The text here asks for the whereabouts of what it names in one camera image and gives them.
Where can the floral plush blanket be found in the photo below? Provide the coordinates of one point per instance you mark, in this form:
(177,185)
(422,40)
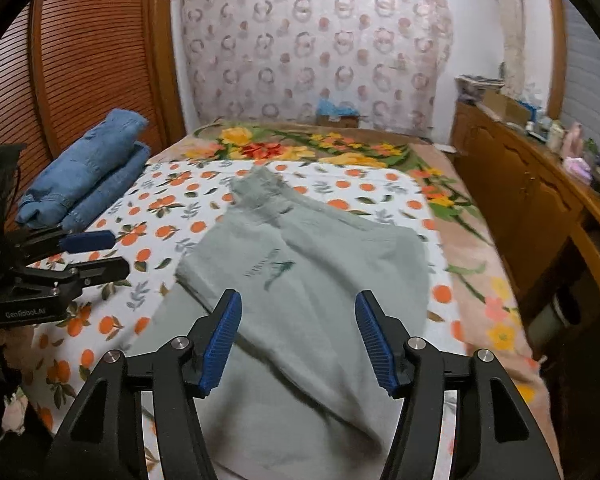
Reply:
(475,265)

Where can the pile of cloth items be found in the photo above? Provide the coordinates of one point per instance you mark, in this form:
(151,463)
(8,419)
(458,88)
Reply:
(472,87)

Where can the grey-green pants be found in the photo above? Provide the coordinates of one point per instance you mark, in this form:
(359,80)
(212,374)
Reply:
(305,320)

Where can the purple soft object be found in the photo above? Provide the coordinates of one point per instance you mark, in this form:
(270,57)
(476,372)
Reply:
(578,169)

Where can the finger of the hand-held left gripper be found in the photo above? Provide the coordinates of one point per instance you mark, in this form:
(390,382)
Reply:
(87,242)
(102,270)

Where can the folded blue jeans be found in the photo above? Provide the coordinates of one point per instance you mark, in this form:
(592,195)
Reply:
(110,190)
(85,160)

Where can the blue plastic bag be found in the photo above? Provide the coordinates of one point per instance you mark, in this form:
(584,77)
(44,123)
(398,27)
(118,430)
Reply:
(337,106)

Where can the brown louvered wooden wardrobe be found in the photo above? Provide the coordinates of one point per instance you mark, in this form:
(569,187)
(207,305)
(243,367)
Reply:
(85,60)

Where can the beige hanging curtain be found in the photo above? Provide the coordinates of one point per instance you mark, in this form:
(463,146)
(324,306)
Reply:
(514,25)

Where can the open cardboard box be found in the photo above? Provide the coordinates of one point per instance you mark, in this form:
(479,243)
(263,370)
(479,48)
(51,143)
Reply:
(505,105)

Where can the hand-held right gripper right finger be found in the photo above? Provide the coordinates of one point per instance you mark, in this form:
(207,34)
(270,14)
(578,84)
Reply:
(375,340)

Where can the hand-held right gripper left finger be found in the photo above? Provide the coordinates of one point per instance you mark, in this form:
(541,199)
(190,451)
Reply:
(222,340)

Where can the wooden sideboard cabinet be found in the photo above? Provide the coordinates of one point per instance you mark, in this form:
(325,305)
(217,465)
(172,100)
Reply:
(525,210)

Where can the pink plush toy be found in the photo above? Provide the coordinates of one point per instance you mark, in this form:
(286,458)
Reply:
(574,137)

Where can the person's left hand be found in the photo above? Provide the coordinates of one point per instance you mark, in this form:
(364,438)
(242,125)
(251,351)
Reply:
(2,337)

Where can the grey window shutter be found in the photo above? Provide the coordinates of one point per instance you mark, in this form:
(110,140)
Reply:
(592,75)

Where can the orange-print white bed sheet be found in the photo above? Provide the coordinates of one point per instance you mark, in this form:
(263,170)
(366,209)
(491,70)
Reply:
(180,210)

